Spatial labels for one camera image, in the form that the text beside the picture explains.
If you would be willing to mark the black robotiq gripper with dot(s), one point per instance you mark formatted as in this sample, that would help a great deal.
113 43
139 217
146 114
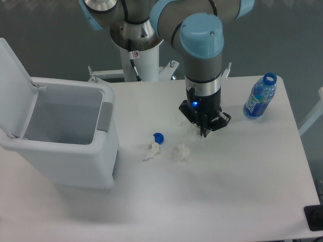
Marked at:
204 111

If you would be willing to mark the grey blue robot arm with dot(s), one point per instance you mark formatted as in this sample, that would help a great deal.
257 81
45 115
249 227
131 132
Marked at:
194 29

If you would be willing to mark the small white paper ball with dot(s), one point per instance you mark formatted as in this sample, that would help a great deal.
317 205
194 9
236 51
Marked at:
182 152

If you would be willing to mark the white trash bin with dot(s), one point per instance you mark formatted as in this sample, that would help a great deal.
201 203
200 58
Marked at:
67 133

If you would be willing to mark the white trash bin lid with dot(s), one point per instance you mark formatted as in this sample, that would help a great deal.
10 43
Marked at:
18 93

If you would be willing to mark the blue bottle cap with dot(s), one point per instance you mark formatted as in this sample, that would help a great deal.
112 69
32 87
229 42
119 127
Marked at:
158 138

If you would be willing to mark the white twisted paper scrap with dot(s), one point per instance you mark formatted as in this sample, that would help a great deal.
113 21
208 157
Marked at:
153 149

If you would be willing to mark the blue plastic drink bottle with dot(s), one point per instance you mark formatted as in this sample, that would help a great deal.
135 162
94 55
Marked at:
261 94

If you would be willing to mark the white furniture edge right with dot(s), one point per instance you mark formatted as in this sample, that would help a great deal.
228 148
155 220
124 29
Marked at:
312 116

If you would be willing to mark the black device at edge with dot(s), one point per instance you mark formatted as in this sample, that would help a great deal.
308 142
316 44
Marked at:
313 214

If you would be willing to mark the white table frame bracket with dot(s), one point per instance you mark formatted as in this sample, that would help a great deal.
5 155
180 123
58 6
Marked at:
165 73

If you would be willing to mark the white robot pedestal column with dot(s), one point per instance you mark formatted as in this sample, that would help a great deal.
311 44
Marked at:
146 63

